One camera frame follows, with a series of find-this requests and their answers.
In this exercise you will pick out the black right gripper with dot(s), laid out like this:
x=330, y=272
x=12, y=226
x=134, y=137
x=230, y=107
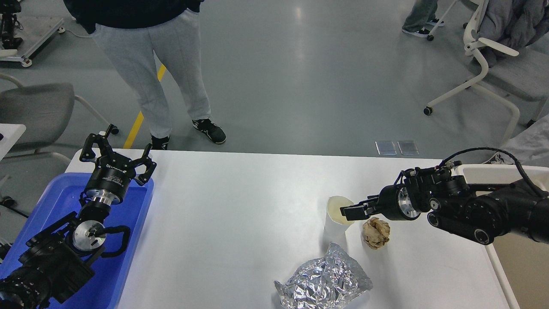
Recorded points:
x=393, y=202

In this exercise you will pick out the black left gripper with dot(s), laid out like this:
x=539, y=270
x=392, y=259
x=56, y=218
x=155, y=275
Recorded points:
x=110, y=176

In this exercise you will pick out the white paper cup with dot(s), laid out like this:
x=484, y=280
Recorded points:
x=335, y=223

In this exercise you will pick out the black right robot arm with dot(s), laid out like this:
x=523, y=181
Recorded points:
x=477, y=212

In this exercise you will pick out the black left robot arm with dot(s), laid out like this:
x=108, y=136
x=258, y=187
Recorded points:
x=58, y=260

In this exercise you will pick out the crumpled brown paper ball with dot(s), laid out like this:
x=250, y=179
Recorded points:
x=376, y=233

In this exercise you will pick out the left silver floor plate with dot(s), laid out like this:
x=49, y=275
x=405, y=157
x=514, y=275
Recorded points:
x=386, y=148

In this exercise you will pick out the silver floor plate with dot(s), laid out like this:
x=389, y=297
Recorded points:
x=408, y=148
x=386, y=148

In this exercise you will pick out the right silver floor plate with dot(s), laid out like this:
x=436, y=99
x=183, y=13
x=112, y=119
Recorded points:
x=408, y=148

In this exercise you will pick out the crumpled silver foil bag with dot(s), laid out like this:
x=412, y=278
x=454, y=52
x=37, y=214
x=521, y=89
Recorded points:
x=328, y=282

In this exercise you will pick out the grey office chair left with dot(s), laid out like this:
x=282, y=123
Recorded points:
x=44, y=109

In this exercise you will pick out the standing person grey trousers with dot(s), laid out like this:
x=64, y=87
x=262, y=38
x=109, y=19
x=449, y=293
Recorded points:
x=133, y=34

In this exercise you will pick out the white side table corner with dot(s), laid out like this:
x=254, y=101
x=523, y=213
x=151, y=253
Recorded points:
x=11, y=133

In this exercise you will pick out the wheeled equipment base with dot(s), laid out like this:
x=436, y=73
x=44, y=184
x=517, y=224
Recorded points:
x=22, y=36

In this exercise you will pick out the beige plastic bin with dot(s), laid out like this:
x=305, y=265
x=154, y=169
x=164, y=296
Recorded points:
x=524, y=261

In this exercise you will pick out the person in white suit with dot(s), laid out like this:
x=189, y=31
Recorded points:
x=530, y=147

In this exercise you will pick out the distant person green trousers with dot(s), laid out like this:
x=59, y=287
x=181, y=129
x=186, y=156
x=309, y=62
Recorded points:
x=422, y=13

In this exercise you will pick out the white office chair right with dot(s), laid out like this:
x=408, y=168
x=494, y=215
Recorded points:
x=523, y=74

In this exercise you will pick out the grey jacket on chair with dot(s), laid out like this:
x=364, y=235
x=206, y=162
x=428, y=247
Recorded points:
x=515, y=23

